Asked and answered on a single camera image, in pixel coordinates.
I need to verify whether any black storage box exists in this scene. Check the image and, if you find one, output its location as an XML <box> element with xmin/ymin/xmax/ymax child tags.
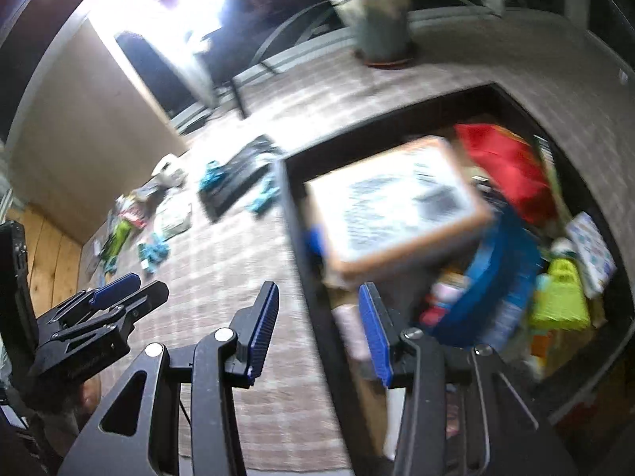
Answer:
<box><xmin>278</xmin><ymin>84</ymin><xmax>635</xmax><ymax>476</ymax></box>

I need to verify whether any black metal chair frame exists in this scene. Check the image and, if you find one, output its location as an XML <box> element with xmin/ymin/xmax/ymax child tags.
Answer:
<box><xmin>203</xmin><ymin>10</ymin><xmax>348</xmax><ymax>120</ymax></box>

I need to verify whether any blue plastic clip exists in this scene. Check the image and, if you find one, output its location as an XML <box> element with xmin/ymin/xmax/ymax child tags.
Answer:
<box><xmin>198</xmin><ymin>159</ymin><xmax>229</xmax><ymax>192</ymax></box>
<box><xmin>250</xmin><ymin>178</ymin><xmax>281</xmax><ymax>214</ymax></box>
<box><xmin>138</xmin><ymin>233</ymin><xmax>169</xmax><ymax>274</ymax></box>

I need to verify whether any yellow green packet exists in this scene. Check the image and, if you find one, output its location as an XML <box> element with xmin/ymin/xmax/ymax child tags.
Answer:
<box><xmin>528</xmin><ymin>258</ymin><xmax>593</xmax><ymax>330</ymax></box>

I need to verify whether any white wipes pack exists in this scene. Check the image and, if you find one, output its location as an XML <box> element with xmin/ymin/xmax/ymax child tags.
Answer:
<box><xmin>154</xmin><ymin>193</ymin><xmax>193</xmax><ymax>236</ymax></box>

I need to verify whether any blue snack bag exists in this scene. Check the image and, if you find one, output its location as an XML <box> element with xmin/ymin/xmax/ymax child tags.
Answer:
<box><xmin>419</xmin><ymin>203</ymin><xmax>544</xmax><ymax>350</ymax></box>

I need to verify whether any beige cabinet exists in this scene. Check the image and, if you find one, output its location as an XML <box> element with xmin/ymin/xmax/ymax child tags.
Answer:
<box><xmin>10</xmin><ymin>20</ymin><xmax>189</xmax><ymax>244</ymax></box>

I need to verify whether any wooden plank panel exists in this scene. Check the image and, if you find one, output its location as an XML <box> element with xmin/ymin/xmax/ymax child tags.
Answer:
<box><xmin>7</xmin><ymin>203</ymin><xmax>83</xmax><ymax>303</ymax></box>

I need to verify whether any green toy packet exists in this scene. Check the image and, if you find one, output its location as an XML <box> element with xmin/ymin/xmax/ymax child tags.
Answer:
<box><xmin>99</xmin><ymin>218</ymin><xmax>135</xmax><ymax>273</ymax></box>

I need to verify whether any brown edged box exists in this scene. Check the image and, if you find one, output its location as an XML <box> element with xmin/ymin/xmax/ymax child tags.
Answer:
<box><xmin>304</xmin><ymin>135</ymin><xmax>494</xmax><ymax>288</ymax></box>

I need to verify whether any black flat packet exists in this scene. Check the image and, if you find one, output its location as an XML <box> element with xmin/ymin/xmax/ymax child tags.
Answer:
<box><xmin>198</xmin><ymin>135</ymin><xmax>283</xmax><ymax>224</ymax></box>

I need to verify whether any white patterned packet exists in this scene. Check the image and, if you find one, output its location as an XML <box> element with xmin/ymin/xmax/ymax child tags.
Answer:
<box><xmin>566</xmin><ymin>212</ymin><xmax>618</xmax><ymax>298</ymax></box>

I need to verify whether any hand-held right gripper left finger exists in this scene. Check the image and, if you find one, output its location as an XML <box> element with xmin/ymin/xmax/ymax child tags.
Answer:
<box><xmin>57</xmin><ymin>281</ymin><xmax>281</xmax><ymax>476</ymax></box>

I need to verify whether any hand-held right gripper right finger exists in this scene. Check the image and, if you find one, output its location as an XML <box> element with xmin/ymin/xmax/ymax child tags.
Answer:
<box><xmin>358</xmin><ymin>282</ymin><xmax>579</xmax><ymax>476</ymax></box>

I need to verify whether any person's left hand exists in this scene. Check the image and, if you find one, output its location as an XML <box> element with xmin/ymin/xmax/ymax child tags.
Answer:
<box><xmin>78</xmin><ymin>373</ymin><xmax>103</xmax><ymax>420</ymax></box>

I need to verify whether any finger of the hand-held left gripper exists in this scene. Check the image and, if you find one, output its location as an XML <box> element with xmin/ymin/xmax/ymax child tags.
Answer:
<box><xmin>29</xmin><ymin>280</ymin><xmax>170</xmax><ymax>385</ymax></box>
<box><xmin>37</xmin><ymin>273</ymin><xmax>142</xmax><ymax>334</ymax></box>

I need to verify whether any potted plant grey pot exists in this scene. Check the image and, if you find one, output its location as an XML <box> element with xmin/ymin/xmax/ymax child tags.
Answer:
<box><xmin>268</xmin><ymin>0</ymin><xmax>527</xmax><ymax>67</ymax></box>

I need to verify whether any red cloth bag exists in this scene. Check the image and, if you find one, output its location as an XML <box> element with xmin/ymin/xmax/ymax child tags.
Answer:
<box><xmin>454</xmin><ymin>123</ymin><xmax>559</xmax><ymax>226</ymax></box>

